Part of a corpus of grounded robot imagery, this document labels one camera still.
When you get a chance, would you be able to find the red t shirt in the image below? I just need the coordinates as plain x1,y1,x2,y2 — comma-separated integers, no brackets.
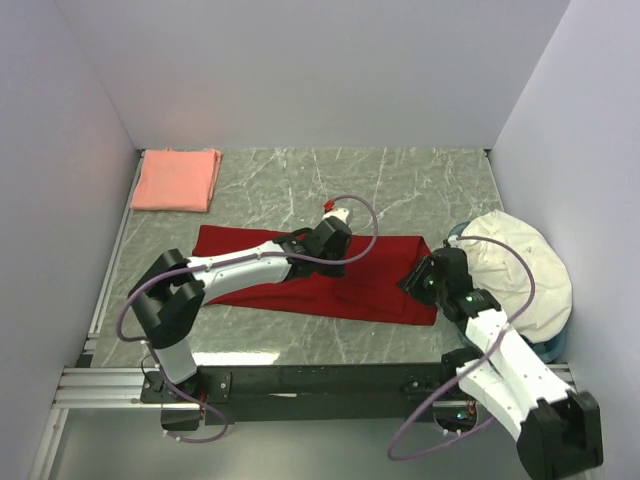
213,236,437,326

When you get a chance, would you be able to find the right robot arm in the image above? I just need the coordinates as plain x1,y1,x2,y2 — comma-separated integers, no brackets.
398,245,604,479

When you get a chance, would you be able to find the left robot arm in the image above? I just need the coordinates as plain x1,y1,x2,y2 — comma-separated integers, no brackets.
130,215,352,402

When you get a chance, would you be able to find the white crumpled t shirt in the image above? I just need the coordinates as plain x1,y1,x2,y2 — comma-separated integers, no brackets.
449,210,573,344

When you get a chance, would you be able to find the blue plastic basket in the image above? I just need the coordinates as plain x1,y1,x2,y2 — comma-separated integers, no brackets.
448,221,567,364

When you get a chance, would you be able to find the black base beam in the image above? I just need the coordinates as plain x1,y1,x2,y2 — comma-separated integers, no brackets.
140,363,452,431

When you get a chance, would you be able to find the folded pink t shirt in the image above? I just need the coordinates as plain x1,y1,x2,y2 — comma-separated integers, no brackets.
130,149,223,213

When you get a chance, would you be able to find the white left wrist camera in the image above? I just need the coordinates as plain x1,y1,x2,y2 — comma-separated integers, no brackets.
321,199,353,231

